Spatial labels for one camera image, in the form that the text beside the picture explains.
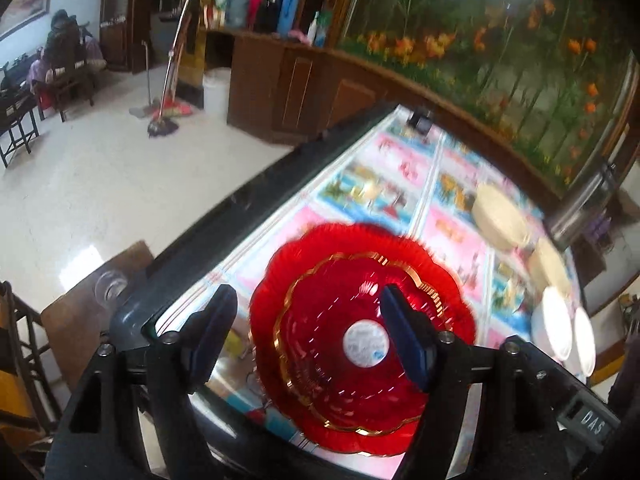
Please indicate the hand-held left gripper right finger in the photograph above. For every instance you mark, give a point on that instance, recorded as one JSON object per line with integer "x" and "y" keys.
{"x": 405, "y": 345}

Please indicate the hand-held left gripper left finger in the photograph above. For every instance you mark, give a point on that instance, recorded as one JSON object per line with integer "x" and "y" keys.
{"x": 210, "y": 340}

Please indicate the red plate with gold rim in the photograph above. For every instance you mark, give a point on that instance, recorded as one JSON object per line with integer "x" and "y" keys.
{"x": 320, "y": 340}

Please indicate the large red scalloped plate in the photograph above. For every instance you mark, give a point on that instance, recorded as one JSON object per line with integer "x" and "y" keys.
{"x": 300, "y": 245}

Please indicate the beige disposable plate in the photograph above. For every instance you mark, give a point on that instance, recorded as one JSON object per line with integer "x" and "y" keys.
{"x": 550, "y": 265}
{"x": 500, "y": 222}

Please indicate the white plate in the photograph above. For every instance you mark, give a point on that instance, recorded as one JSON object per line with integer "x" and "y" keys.
{"x": 550, "y": 330}
{"x": 584, "y": 342}

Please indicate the clear glass cup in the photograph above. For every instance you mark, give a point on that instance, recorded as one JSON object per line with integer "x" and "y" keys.
{"x": 110, "y": 287}

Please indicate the printed fruit tablecloth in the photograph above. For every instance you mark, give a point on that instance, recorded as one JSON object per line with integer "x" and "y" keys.
{"x": 445, "y": 230}

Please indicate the brown wooden stool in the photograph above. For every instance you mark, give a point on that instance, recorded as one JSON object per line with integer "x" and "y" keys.
{"x": 85, "y": 310}

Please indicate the dark wooden chair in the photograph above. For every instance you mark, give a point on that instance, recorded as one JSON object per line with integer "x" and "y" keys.
{"x": 20, "y": 360}

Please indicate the small black device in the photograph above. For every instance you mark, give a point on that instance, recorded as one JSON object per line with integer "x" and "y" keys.
{"x": 420, "y": 121}

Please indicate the white bucket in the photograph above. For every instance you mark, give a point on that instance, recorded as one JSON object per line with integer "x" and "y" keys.
{"x": 217, "y": 92}

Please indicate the brown wooden cabinet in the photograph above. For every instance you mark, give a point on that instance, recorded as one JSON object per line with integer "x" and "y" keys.
{"x": 300, "y": 80}

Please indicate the dark side table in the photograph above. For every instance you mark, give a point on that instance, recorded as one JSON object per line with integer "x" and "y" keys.
{"x": 15, "y": 120}

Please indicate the pink cloth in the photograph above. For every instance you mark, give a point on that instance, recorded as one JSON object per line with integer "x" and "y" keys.
{"x": 298, "y": 36}

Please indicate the white bottle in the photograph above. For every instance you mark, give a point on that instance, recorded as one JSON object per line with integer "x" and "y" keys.
{"x": 312, "y": 30}

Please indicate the green bottle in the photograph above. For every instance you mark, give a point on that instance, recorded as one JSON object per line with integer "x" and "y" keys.
{"x": 325, "y": 27}

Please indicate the tall dark wooden cabinet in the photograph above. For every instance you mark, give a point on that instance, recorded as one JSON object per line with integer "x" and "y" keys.
{"x": 120, "y": 20}

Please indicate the red thermos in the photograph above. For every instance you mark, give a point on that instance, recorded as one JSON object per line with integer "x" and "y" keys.
{"x": 255, "y": 7}

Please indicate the black thermos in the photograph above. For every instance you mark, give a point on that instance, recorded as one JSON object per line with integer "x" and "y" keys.
{"x": 267, "y": 7}

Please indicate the blue container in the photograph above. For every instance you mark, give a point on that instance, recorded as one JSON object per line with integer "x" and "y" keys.
{"x": 289, "y": 10}

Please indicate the framed wall picture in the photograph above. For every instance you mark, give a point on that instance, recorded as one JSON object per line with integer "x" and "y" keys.
{"x": 27, "y": 0}

